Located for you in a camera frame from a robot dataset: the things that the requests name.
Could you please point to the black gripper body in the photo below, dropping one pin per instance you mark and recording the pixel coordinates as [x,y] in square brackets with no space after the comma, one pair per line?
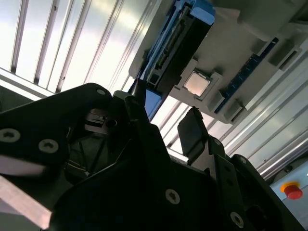
[144,197]

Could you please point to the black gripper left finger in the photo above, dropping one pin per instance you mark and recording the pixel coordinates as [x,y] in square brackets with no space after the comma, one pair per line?
[48,125]

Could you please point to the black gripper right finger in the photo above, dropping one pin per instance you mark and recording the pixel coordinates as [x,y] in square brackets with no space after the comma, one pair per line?
[192,134]

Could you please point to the hard disk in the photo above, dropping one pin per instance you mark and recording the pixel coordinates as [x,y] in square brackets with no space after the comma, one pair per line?
[187,48]

